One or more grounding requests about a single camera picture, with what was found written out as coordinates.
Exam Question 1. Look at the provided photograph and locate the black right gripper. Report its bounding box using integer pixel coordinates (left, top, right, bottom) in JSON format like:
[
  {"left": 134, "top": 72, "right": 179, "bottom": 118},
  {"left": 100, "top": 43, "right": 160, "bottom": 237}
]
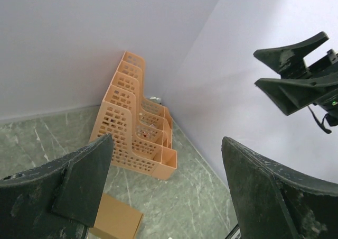
[{"left": 253, "top": 31, "right": 337, "bottom": 127}]

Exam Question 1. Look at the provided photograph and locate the brown cardboard box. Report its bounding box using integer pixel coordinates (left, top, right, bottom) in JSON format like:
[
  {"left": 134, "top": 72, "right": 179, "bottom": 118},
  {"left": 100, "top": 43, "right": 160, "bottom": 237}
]
[{"left": 89, "top": 194, "right": 144, "bottom": 239}]

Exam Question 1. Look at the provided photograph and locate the peach plastic file organizer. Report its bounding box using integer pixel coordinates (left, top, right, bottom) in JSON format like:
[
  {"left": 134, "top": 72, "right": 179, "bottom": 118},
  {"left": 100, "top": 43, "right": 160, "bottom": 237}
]
[{"left": 89, "top": 51, "right": 177, "bottom": 180}]

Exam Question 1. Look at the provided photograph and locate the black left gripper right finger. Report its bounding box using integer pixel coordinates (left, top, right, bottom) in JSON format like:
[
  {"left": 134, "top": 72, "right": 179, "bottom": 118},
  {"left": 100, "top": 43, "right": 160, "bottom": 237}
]
[{"left": 221, "top": 137, "right": 337, "bottom": 238}]

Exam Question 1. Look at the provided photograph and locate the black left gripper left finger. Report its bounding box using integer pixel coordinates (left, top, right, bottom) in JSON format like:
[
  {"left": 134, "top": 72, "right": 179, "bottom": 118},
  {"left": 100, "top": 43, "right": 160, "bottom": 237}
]
[{"left": 1, "top": 134, "right": 114, "bottom": 238}]

